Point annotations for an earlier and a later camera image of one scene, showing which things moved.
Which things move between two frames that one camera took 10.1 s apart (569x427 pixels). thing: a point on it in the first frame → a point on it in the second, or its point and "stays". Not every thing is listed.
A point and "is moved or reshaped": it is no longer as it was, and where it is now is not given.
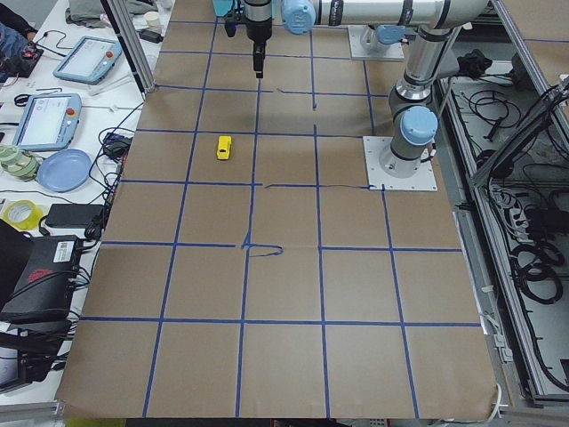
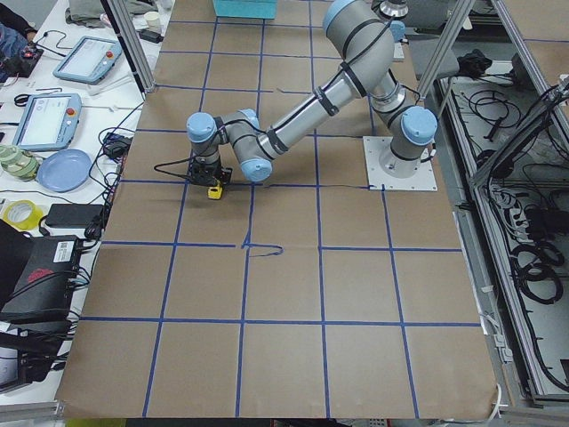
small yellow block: [224, 147] is moved or reshaped
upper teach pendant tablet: [90, 60] stays
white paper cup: [153, 20] stays
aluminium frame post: [124, 25] stays
